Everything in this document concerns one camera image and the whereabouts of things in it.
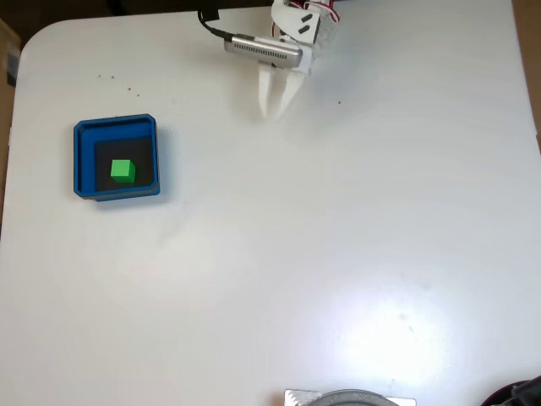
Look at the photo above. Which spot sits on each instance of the green cube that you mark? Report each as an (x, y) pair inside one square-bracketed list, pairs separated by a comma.
[(122, 171)]

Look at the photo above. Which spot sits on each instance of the blue square box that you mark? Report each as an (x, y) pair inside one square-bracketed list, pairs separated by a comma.
[(84, 160)]

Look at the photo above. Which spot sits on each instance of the black table edge clip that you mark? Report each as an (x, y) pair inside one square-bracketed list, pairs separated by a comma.
[(212, 16)]

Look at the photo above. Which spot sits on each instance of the silver metal plate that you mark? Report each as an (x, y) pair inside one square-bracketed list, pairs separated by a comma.
[(296, 398)]

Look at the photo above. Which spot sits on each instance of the dark round base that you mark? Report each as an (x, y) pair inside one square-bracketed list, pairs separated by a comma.
[(355, 399), (524, 395)]

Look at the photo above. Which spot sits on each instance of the silver camera box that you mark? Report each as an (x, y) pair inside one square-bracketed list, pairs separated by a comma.
[(262, 50)]

